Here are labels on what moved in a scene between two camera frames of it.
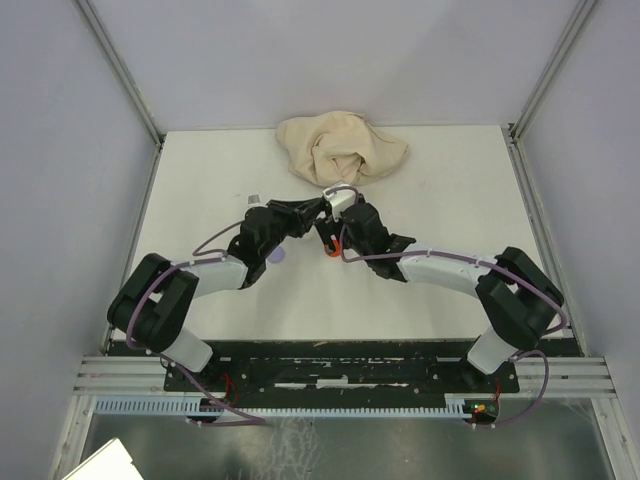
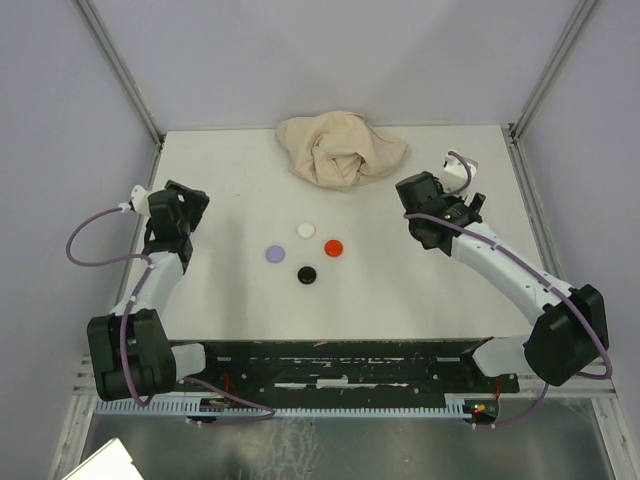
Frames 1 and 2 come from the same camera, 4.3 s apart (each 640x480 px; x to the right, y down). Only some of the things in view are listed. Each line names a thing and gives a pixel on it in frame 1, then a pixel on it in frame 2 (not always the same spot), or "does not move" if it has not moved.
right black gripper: [327, 227] -> [477, 202]
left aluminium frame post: [124, 76] does not move
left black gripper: [300, 213] -> [195, 202]
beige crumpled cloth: [338, 146] does not move
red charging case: [335, 251] does not move
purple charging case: [277, 255] does not move
